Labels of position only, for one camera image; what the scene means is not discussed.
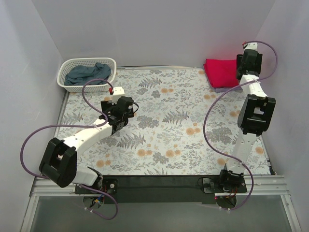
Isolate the folded purple t shirt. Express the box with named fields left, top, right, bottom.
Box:
left=213, top=85, right=242, bottom=93

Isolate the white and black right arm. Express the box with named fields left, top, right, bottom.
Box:
left=219, top=43, right=276, bottom=192

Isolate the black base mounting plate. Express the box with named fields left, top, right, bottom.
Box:
left=74, top=175, right=247, bottom=205

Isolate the white perforated plastic basket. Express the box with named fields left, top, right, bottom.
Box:
left=57, top=58, right=117, bottom=92

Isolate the red t shirt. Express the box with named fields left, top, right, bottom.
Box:
left=203, top=59, right=239, bottom=88

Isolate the crumpled grey-blue t shirt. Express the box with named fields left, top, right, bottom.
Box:
left=64, top=62, right=112, bottom=86

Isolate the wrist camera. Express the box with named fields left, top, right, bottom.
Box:
left=109, top=87, right=125, bottom=104
left=243, top=42, right=258, bottom=51

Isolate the aluminium frame rail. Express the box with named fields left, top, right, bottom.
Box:
left=246, top=175, right=290, bottom=194

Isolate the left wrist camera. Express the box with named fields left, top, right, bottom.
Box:
left=109, top=87, right=125, bottom=104

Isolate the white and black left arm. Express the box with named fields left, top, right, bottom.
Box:
left=39, top=96, right=136, bottom=190

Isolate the floral patterned table cloth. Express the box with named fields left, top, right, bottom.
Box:
left=47, top=68, right=271, bottom=176

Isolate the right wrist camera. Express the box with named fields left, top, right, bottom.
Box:
left=243, top=42, right=258, bottom=51

